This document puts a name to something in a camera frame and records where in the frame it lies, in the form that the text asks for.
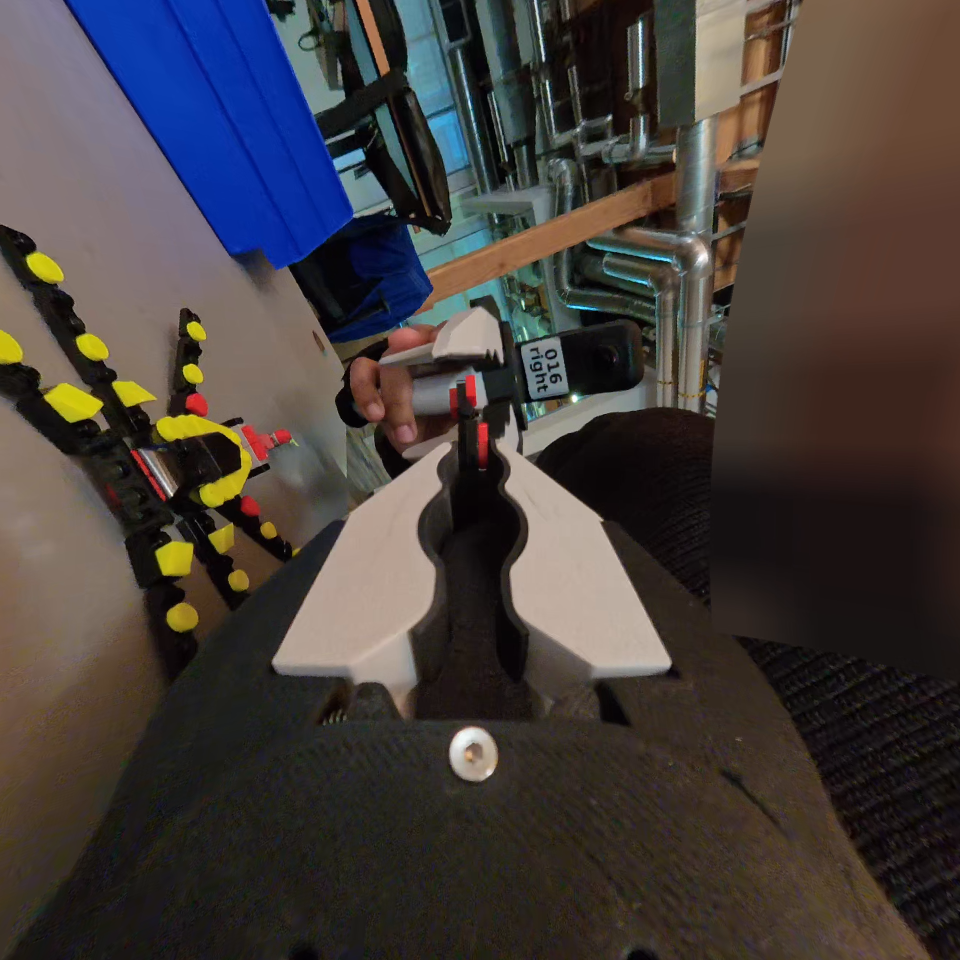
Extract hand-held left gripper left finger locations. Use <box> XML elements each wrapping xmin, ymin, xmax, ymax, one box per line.
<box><xmin>271</xmin><ymin>441</ymin><xmax>457</xmax><ymax>720</ymax></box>

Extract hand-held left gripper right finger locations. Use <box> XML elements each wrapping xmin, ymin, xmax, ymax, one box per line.
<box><xmin>487</xmin><ymin>446</ymin><xmax>674</xmax><ymax>712</ymax></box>

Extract red black lego leg piece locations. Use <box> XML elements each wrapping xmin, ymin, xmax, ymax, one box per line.
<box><xmin>447</xmin><ymin>373</ymin><xmax>494</xmax><ymax>475</ymax></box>

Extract black yellow lego spider model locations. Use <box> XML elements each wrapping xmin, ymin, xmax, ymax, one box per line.
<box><xmin>0</xmin><ymin>225</ymin><xmax>303</xmax><ymax>676</ymax></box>

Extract person's right hand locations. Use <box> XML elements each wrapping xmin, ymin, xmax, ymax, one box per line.
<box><xmin>346</xmin><ymin>324</ymin><xmax>445</xmax><ymax>449</ymax></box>

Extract blue jacket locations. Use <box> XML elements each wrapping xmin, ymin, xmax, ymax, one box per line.
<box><xmin>288</xmin><ymin>213</ymin><xmax>436</xmax><ymax>346</ymax></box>

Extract wooden beam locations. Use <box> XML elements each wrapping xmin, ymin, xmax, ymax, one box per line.
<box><xmin>416</xmin><ymin>176</ymin><xmax>680</xmax><ymax>310</ymax></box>

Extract blue plastic bin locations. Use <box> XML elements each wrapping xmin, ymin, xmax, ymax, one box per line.
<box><xmin>63</xmin><ymin>0</ymin><xmax>355</xmax><ymax>271</ymax></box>

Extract metal duct pipes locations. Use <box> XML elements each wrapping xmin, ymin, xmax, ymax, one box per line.
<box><xmin>435</xmin><ymin>0</ymin><xmax>759</xmax><ymax>414</ymax></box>

